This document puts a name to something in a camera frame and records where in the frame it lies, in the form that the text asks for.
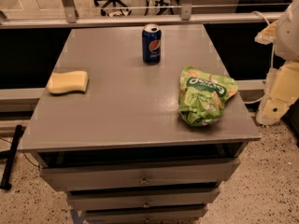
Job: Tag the grey metal railing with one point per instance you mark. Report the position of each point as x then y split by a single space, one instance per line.
30 14

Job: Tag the grey drawer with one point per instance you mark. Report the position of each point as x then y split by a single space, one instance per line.
140 174
142 198
145 216

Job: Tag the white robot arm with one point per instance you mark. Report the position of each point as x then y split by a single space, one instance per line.
286 44

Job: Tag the blue pepsi can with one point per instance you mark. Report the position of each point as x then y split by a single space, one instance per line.
151 43

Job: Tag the middle grey drawer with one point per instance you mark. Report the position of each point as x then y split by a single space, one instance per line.
142 198

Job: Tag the yellow sponge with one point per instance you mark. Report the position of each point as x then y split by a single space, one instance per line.
60 83

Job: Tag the black bar on floor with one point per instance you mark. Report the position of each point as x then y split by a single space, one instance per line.
9 156

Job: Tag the green rice chip bag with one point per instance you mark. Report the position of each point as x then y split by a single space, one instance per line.
202 96

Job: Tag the bottom grey drawer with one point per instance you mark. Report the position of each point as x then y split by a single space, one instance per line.
145 216

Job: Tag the top grey drawer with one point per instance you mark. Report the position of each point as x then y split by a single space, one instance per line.
140 174

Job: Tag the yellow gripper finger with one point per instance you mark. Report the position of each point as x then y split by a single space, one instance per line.
267 35
280 93

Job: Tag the grey drawer cabinet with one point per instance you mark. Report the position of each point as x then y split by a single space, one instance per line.
129 113

